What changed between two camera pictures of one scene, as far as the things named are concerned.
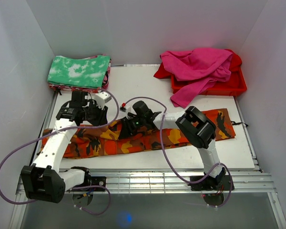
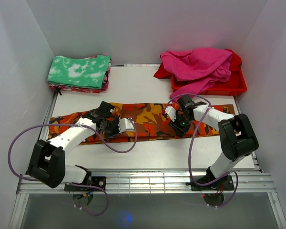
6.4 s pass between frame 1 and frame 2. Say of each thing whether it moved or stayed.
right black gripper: moved
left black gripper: moved
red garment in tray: stayed
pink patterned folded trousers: stayed
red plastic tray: stayed
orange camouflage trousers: moved
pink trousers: stayed
